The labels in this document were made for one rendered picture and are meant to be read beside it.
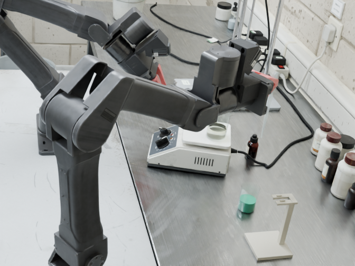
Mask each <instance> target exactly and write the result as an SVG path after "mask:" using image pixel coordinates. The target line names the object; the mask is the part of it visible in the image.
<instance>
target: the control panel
mask: <svg viewBox="0 0 355 266"><path fill-rule="evenodd" d="M167 130H170V131H171V133H170V134H169V135H168V136H167V138H168V140H169V145H168V146H166V147H165V148H162V149H158V147H157V145H156V143H155V142H156V141H157V140H159V139H161V137H160V133H161V132H160V131H157V132H155V133H154V135H153V140H152V144H151V149H150V154H149V156H150V155H153V154H157V153H160V152H162V151H165V150H168V149H171V148H174V147H176V143H177V138H178V131H179V126H177V125H176V126H173V127H169V128H167ZM171 134H173V135H171ZM170 138H172V139H170Z"/></svg>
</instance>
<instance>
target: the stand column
mask: <svg viewBox="0 0 355 266"><path fill-rule="evenodd" d="M283 5H284V0H279V3H278V8H277V13H276V17H275V23H274V27H273V32H272V38H271V41H270V46H269V51H268V56H267V61H266V65H265V71H264V74H266V75H268V74H269V69H270V64H271V61H272V56H273V51H274V46H275V42H276V37H277V32H278V27H279V23H280V19H281V14H282V9H283Z"/></svg>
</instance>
